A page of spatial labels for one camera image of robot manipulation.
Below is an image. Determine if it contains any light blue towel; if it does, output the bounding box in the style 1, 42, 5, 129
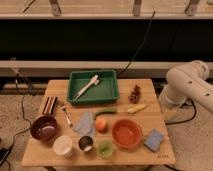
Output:
73, 111, 95, 137

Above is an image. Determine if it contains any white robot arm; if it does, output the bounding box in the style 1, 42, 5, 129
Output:
158, 60, 213, 121

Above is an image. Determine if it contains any green plastic tray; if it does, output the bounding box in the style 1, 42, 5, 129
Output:
67, 70, 119, 105

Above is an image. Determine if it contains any white dish brush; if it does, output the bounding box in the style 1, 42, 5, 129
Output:
73, 75, 99, 100

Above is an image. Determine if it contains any green cucumber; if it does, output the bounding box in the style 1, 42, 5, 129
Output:
93, 108, 117, 119

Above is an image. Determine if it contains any orange peach fruit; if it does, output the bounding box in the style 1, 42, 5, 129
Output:
95, 118, 107, 133

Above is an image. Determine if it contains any metal spoon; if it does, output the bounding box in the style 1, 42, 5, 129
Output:
60, 106, 73, 128

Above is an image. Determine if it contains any orange bowl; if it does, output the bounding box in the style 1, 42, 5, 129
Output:
112, 119, 142, 149

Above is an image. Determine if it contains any wooden table board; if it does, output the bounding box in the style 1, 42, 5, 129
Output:
21, 79, 176, 167

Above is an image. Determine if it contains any striped brown block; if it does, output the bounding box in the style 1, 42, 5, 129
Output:
42, 96, 57, 115

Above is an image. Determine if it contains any small metal cup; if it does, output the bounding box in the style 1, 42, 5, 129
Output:
79, 136, 93, 152

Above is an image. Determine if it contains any green cup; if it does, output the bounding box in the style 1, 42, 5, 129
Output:
98, 140, 114, 158

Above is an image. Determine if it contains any blue sponge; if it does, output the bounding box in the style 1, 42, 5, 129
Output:
144, 129, 164, 152

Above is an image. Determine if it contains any white cup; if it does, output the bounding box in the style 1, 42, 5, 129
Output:
53, 135, 73, 158

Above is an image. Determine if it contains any dark purple bowl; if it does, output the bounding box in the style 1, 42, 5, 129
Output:
30, 116, 57, 141

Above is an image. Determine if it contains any black cable left floor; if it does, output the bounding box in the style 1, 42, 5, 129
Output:
0, 74, 34, 167

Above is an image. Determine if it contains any black cable floor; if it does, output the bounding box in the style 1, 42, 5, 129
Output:
0, 74, 34, 167
165, 97, 198, 126

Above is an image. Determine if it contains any black cable right floor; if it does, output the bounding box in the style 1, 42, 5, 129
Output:
165, 97, 198, 126

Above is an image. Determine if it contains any black cable at back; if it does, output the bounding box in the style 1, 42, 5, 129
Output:
118, 10, 157, 76

